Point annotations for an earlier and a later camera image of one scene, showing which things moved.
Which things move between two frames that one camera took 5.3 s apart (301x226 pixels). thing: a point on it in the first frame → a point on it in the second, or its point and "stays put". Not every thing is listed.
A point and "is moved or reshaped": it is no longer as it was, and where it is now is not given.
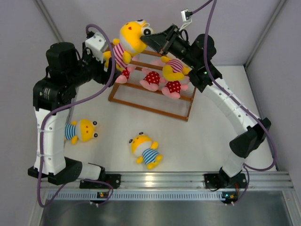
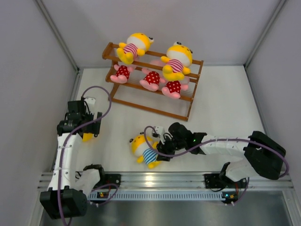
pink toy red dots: [151, 79] stays put
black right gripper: [162, 42] → [162, 147]
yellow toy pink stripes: [130, 44] is moved or reshaped
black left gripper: [105, 78] → [93, 128]
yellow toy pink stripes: [174, 70] stays put
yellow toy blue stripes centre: [142, 145] stays put
